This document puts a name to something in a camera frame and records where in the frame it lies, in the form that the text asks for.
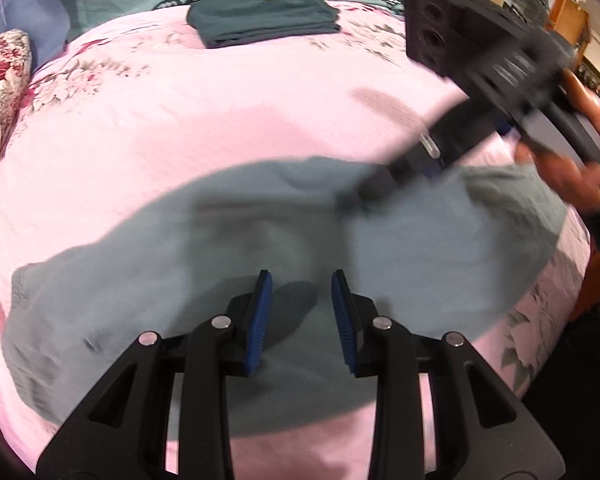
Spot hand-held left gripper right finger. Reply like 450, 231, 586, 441
330, 269, 566, 480

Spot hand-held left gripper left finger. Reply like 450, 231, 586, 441
36, 269, 273, 480

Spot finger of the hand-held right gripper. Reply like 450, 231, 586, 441
334, 95, 496, 216

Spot grey pants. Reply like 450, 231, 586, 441
2, 155, 568, 433

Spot person's right hand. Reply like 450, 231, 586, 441
515, 67, 600, 216

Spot folded dark green garment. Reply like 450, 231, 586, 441
187, 0, 342, 50

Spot pink floral bed sheet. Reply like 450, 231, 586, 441
0, 0, 593, 480

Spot red floral quilt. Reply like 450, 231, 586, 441
0, 30, 33, 196

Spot wooden bed frame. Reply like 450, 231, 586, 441
475, 0, 600, 323

